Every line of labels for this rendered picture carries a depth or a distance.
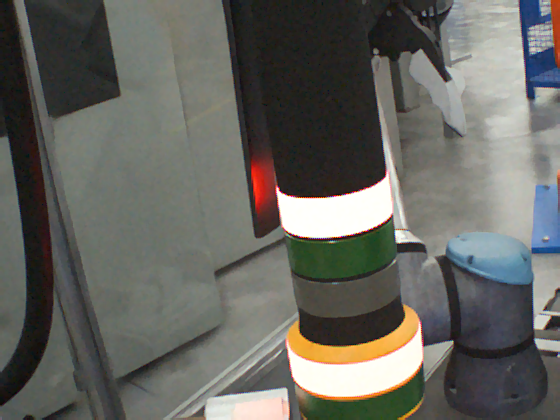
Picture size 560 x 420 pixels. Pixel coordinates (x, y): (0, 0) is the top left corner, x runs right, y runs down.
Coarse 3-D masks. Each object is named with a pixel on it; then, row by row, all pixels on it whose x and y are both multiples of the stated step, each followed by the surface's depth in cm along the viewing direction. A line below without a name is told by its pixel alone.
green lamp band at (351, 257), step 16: (288, 240) 25; (352, 240) 24; (368, 240) 24; (384, 240) 25; (288, 256) 26; (304, 256) 25; (320, 256) 24; (336, 256) 24; (352, 256) 24; (368, 256) 24; (384, 256) 25; (304, 272) 25; (320, 272) 25; (336, 272) 24; (352, 272) 24
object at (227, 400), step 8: (256, 392) 29; (264, 392) 29; (272, 392) 29; (280, 392) 29; (288, 392) 29; (208, 400) 29; (216, 400) 29; (224, 400) 29; (232, 400) 29; (240, 400) 29; (248, 400) 29; (288, 400) 28; (208, 408) 28; (216, 408) 28; (224, 408) 28; (232, 408) 28; (208, 416) 28; (216, 416) 28; (224, 416) 28; (288, 416) 27
